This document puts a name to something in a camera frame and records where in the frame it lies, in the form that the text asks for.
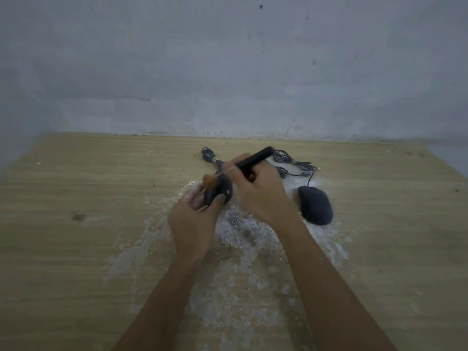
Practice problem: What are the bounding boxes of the person's right hand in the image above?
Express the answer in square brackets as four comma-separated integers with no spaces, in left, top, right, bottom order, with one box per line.
[222,153,297,228]

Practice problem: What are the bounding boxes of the person's left hand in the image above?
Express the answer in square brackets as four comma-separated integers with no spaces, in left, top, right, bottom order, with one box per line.
[168,181,227,261]

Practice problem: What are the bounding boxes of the black computer mouse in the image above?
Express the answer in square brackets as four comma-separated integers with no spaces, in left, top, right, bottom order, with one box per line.
[203,175,234,209]
[297,185,334,226]

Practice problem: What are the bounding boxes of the black-handled brush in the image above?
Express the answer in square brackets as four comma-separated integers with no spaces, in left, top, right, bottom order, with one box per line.
[203,146,275,190]

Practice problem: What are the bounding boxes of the person's right forearm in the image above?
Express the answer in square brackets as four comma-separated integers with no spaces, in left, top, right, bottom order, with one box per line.
[271,215,397,351]

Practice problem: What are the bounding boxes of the person's left forearm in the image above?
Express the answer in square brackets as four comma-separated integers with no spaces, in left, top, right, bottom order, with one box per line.
[111,248,211,351]

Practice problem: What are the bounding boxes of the grey mouse cable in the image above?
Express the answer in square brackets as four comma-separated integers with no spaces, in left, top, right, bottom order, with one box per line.
[201,147,224,171]
[271,149,318,187]

